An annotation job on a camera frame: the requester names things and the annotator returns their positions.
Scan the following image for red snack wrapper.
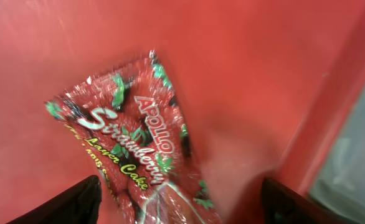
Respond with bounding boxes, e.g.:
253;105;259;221
45;51;221;223

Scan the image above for clear plastic bin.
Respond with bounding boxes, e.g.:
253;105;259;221
309;87;365;223

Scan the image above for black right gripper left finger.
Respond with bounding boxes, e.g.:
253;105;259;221
7;175;102;224

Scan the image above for red plastic tray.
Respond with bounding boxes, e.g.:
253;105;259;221
0;1;365;223

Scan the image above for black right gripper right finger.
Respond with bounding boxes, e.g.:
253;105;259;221
261;178;348;224

